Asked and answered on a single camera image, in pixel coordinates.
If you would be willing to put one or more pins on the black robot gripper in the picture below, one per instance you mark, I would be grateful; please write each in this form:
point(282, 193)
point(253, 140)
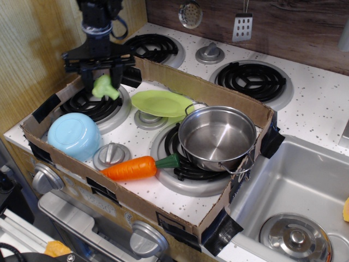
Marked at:
point(98, 52)

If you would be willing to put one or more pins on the light blue plastic bowl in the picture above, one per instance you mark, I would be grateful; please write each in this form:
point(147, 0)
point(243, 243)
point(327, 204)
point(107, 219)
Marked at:
point(76, 135)

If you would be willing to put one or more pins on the front left stove burner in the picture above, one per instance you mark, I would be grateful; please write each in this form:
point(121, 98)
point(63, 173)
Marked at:
point(107, 113)

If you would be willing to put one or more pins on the front right stove burner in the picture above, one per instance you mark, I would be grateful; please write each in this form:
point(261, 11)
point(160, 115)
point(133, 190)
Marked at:
point(188, 179)

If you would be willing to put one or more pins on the silver oven knob right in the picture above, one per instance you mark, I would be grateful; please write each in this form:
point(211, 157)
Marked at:
point(146, 241)

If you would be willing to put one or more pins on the orange object in sink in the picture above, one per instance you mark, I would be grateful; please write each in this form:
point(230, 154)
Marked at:
point(345, 211)

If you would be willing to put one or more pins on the stove burner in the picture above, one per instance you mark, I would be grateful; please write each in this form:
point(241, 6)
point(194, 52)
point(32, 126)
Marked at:
point(188, 179)
point(260, 80)
point(157, 48)
point(107, 113)

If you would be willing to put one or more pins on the silver stove knob middle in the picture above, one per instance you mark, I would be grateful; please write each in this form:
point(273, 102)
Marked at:
point(147, 121)

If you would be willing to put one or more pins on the silver stove knob back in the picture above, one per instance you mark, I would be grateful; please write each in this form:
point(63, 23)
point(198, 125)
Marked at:
point(210, 54)

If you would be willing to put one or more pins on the silver oven knob left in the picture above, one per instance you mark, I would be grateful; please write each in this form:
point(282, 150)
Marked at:
point(46, 180)

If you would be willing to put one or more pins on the silver stove knob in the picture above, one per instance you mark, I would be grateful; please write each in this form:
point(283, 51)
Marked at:
point(147, 121)
point(210, 54)
point(110, 155)

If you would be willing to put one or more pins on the back right stove burner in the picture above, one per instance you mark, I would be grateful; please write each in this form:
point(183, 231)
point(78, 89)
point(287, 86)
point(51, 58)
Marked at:
point(260, 80)

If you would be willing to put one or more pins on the stainless steel pan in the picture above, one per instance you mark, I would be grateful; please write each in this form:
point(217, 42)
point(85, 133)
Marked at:
point(218, 138)

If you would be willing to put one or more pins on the orange object bottom left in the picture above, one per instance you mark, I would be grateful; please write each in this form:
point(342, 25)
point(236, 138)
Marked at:
point(56, 249)

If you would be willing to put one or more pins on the green toy broccoli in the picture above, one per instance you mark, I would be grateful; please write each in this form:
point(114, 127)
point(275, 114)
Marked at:
point(103, 87)

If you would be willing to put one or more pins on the back left stove burner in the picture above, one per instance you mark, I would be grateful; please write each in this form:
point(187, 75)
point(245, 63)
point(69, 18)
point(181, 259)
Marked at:
point(157, 48)

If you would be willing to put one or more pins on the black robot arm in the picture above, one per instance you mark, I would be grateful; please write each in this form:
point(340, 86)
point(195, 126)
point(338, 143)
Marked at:
point(101, 14)

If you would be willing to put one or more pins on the silver toy sink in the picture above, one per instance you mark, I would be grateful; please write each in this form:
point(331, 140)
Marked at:
point(299, 178)

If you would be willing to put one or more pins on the silver oven knob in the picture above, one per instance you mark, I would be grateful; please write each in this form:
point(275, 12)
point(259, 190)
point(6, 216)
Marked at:
point(146, 241)
point(46, 180)

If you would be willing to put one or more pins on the silver stove knob front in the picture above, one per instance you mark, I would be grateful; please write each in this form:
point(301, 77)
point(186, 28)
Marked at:
point(110, 155)

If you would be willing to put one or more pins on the stainless steel pot lid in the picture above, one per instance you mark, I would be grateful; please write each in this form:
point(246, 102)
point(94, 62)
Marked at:
point(297, 237)

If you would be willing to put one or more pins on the hanging metal spatula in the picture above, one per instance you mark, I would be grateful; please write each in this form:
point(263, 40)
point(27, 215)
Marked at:
point(242, 30)

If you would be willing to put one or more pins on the hanging metal strainer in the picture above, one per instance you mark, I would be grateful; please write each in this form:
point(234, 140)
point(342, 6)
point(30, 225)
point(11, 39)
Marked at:
point(190, 14)

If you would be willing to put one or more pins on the silver oven door handle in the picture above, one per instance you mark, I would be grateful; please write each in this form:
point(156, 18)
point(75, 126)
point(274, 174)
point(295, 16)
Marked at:
point(90, 233)

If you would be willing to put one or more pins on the green plastic plate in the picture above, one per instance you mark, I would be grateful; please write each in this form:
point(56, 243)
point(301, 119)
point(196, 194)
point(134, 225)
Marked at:
point(161, 103)

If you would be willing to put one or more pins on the orange toy carrot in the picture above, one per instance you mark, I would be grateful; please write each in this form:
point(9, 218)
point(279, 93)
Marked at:
point(140, 168)

